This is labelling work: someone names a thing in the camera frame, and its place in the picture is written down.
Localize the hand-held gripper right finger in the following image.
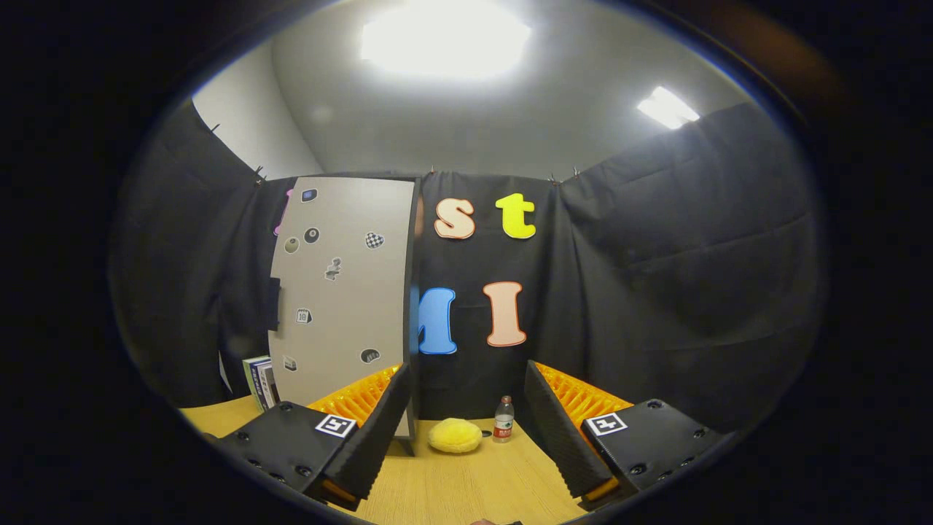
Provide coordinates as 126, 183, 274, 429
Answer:
523, 359, 733, 511

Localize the beige shoe cabinet door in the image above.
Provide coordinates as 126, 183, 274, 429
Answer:
268, 176, 416, 438

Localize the red label water bottle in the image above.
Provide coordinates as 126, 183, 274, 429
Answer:
493, 396, 515, 443

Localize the dark grey shoe cabinet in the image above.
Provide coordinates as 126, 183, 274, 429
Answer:
266, 173, 423, 456

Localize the small ceiling light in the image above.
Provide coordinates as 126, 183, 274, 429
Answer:
636, 86, 700, 131

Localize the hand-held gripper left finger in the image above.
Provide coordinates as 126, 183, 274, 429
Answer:
211, 362, 413, 511

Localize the dark blue spine book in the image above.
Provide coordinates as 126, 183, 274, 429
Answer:
250, 359, 272, 411

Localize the black backdrop cloth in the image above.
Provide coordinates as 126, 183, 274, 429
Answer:
109, 98, 828, 435

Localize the yellow plush cushion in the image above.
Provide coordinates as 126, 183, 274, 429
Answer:
428, 418, 483, 454

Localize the large ceiling light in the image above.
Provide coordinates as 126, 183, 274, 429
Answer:
361, 0, 533, 79

